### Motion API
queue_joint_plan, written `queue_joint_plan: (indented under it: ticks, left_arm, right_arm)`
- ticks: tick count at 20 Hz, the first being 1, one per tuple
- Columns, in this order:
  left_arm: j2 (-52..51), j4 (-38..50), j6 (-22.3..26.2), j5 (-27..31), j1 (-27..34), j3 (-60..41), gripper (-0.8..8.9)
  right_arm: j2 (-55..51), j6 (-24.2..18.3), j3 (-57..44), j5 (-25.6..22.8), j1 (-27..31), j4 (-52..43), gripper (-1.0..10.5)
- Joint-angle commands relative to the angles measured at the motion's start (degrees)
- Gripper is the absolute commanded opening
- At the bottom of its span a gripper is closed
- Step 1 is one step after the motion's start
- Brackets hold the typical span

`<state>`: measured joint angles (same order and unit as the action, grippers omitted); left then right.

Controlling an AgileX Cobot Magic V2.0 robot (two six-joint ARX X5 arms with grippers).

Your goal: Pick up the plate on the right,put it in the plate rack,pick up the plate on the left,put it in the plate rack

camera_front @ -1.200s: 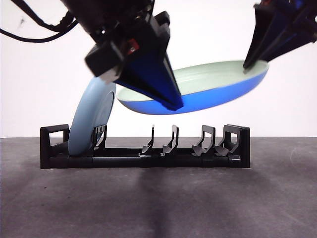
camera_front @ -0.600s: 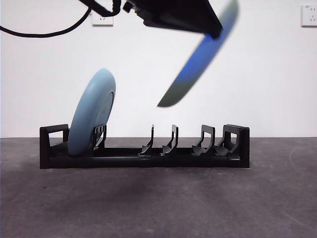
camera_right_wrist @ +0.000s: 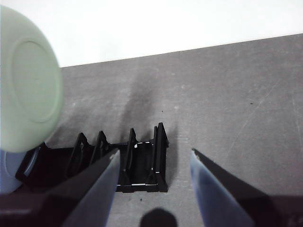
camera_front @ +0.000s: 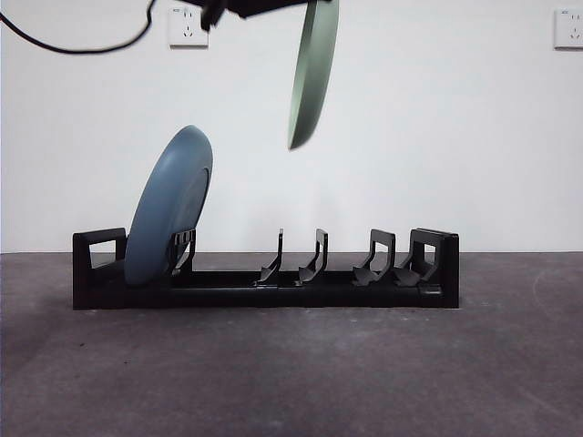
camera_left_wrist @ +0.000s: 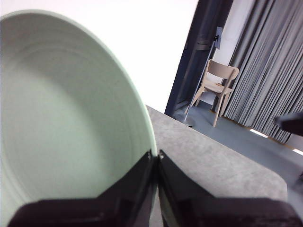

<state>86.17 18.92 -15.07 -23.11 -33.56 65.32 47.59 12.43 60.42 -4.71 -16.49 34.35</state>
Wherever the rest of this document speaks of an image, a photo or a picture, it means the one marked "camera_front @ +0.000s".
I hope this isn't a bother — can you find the green round plate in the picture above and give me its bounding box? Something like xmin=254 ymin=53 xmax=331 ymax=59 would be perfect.
xmin=287 ymin=0 xmax=341 ymax=151

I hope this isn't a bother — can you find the blue round plate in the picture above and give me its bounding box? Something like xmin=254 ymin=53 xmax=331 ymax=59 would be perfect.
xmin=123 ymin=125 xmax=215 ymax=288

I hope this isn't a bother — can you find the black plastic plate rack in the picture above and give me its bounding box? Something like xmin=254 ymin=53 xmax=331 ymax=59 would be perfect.
xmin=72 ymin=227 xmax=460 ymax=310

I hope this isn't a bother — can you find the white wall socket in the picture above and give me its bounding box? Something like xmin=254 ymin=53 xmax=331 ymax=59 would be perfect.
xmin=169 ymin=5 xmax=210 ymax=49
xmin=553 ymin=8 xmax=583 ymax=51

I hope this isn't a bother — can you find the black cable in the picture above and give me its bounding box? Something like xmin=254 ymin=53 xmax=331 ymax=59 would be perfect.
xmin=0 ymin=0 xmax=159 ymax=56

